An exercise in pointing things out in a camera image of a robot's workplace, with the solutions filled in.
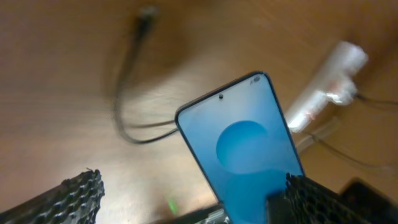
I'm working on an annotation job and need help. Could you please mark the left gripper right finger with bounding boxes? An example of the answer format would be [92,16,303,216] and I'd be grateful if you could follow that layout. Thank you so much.
[266,174,370,224]

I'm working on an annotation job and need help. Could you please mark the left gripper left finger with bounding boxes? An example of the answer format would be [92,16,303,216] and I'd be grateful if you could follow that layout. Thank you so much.
[1,169,105,224]

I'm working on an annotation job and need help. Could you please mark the black USB charging cable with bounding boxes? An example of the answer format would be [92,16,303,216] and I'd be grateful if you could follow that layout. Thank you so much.
[112,6,180,145]

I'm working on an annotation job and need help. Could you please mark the blue Galaxy smartphone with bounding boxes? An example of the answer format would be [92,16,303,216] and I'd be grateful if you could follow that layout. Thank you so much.
[175,71,303,224]

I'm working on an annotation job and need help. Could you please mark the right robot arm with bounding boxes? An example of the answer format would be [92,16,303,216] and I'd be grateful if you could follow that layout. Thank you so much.
[339,178,397,224]

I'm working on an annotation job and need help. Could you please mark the white power strip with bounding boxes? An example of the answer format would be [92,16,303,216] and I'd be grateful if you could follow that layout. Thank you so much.
[285,41,369,133]

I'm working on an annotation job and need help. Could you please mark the white power strip cord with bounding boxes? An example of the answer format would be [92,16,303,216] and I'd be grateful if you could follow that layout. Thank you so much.
[295,116,341,155]

